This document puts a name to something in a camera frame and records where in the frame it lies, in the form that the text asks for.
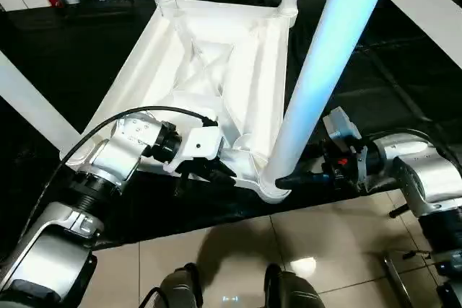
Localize white plastic table top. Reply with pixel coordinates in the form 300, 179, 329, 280
59, 0, 300, 205

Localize black metal stand foot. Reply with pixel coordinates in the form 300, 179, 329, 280
388, 203, 409, 219

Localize black padded work mat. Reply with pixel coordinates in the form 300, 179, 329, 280
0, 0, 462, 251

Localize white flat board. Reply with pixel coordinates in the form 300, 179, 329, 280
381, 0, 462, 66

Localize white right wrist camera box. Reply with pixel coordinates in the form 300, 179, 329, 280
322, 106, 370, 190

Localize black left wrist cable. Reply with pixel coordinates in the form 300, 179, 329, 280
19, 105, 220, 232

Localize silver metal floor frame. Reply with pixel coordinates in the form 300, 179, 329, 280
381, 248, 435, 308

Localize black floor cable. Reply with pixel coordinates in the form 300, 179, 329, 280
139, 286, 164, 308

